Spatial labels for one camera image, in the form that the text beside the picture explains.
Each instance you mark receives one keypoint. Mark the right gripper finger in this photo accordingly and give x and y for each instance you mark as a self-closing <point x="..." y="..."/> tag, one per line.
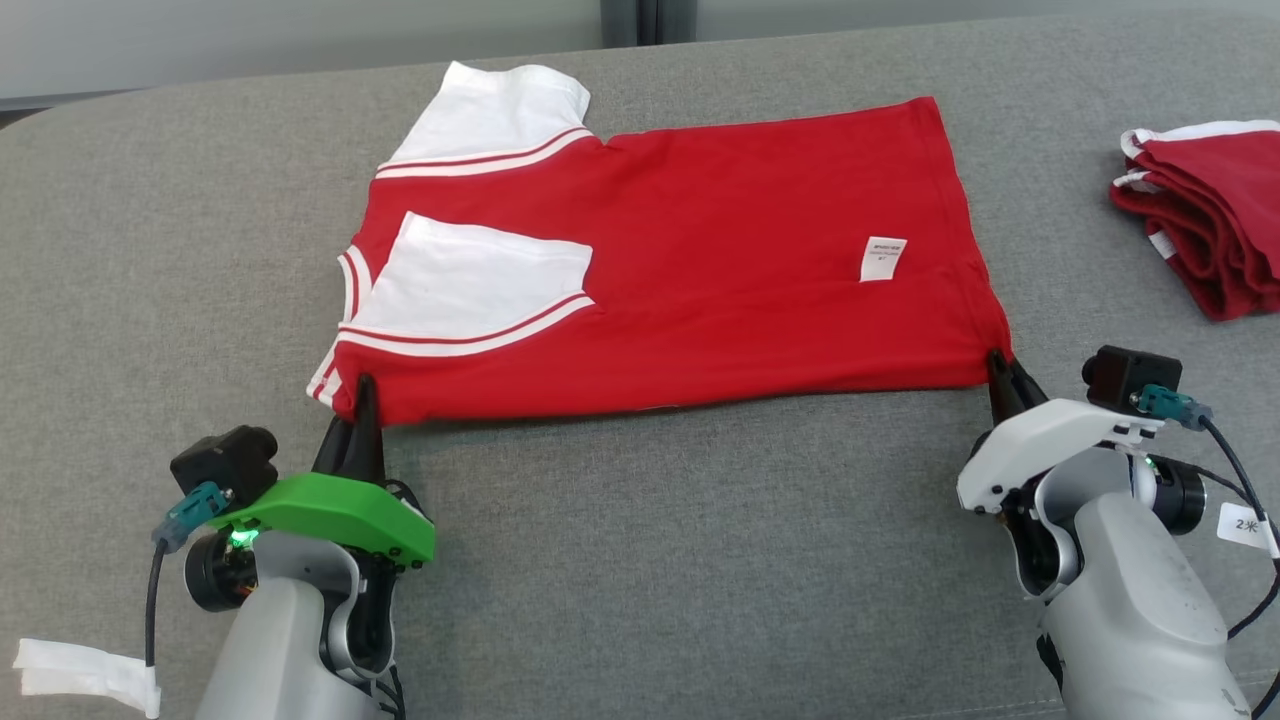
<point x="1028" y="392"/>
<point x="1003" y="395"/>

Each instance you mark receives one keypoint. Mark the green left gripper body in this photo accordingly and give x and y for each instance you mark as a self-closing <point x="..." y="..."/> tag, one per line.
<point x="330" y="510"/>

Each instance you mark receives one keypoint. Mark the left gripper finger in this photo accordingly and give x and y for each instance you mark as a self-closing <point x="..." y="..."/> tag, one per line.
<point x="333" y="450"/>
<point x="367" y="440"/>

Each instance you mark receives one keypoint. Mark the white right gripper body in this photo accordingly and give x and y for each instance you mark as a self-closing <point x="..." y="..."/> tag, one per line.
<point x="1040" y="440"/>

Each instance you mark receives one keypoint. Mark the red shorts white trim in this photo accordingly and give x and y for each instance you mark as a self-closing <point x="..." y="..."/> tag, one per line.
<point x="1220" y="220"/>

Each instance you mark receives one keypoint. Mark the red shirt white sleeves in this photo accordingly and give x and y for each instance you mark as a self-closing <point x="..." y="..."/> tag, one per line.
<point x="720" y="260"/>

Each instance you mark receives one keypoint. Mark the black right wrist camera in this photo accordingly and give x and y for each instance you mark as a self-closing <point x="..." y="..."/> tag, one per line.
<point x="1125" y="375"/>

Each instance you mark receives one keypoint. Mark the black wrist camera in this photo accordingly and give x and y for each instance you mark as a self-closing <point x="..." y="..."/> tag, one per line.
<point x="1125" y="375"/>
<point x="225" y="460"/>

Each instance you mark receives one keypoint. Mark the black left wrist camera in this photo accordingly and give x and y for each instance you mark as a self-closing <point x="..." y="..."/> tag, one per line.
<point x="225" y="460"/>

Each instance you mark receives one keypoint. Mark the grey partition post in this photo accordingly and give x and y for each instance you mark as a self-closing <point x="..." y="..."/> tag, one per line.
<point x="650" y="20"/>

